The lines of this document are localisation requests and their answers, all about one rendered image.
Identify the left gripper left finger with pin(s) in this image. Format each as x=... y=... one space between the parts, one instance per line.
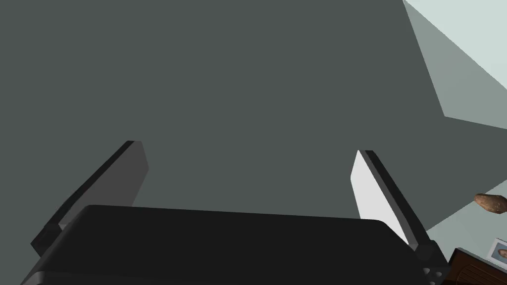
x=107 y=180

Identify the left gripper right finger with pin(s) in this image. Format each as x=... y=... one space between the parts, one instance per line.
x=382 y=197

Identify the brown potato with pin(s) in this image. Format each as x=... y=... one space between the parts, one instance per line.
x=491 y=203

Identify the dark brown wooden furniture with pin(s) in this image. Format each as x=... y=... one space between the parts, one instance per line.
x=475 y=269

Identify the framed portrait picture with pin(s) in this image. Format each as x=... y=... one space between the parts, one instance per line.
x=500 y=251

